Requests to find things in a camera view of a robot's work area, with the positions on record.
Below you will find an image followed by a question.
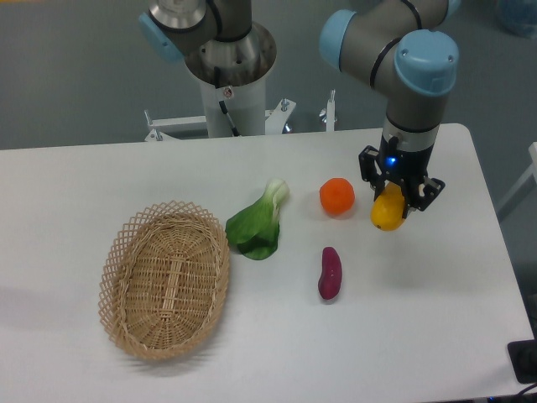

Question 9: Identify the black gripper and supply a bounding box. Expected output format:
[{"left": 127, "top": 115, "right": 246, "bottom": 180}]
[{"left": 358, "top": 132, "right": 446, "bottom": 219}]

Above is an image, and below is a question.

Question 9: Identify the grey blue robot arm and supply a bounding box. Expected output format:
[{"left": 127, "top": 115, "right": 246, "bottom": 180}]
[{"left": 138, "top": 1, "right": 459, "bottom": 212}]

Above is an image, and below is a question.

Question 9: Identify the orange fruit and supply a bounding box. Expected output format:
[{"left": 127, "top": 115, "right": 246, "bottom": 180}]
[{"left": 319, "top": 177, "right": 355, "bottom": 216}]

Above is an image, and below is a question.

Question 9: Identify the purple sweet potato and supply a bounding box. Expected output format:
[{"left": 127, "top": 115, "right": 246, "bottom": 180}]
[{"left": 318, "top": 247, "right": 342, "bottom": 301}]

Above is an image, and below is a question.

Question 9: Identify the white furniture at right edge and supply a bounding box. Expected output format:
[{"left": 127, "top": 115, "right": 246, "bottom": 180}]
[{"left": 496, "top": 142, "right": 536, "bottom": 222}]

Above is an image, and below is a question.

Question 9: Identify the green bok choy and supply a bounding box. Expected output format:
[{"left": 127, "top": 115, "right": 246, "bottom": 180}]
[{"left": 225, "top": 178, "right": 289, "bottom": 260}]

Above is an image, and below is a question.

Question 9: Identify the blue object top right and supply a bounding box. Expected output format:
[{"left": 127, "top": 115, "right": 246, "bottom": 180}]
[{"left": 495, "top": 0, "right": 536, "bottom": 39}]

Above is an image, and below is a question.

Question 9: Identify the black device at table edge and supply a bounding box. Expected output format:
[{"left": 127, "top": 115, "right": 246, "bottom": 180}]
[{"left": 507, "top": 339, "right": 536, "bottom": 384}]

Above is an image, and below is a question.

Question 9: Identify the woven wicker basket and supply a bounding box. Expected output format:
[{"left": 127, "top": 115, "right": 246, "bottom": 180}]
[{"left": 98, "top": 201, "right": 230, "bottom": 360}]

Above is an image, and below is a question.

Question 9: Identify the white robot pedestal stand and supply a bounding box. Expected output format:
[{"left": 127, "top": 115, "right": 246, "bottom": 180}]
[{"left": 143, "top": 23, "right": 340, "bottom": 142}]

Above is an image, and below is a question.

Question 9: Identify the black cable on pedestal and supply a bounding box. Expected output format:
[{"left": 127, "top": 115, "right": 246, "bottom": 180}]
[{"left": 213, "top": 65, "right": 242, "bottom": 138}]

